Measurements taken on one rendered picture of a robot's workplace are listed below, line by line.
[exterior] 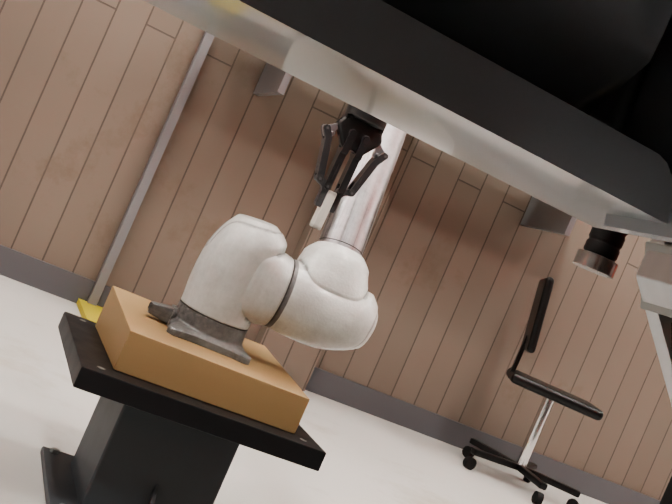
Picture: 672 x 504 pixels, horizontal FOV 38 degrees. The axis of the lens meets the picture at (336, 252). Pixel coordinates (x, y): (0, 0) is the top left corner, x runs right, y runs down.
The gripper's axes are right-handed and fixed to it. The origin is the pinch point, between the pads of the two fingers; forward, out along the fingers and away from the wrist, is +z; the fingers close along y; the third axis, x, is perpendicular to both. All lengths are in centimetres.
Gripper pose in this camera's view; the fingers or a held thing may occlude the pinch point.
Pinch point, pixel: (323, 209)
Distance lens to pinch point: 167.4
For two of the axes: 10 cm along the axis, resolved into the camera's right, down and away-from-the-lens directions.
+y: -8.7, -3.9, -3.0
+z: -4.2, 9.0, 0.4
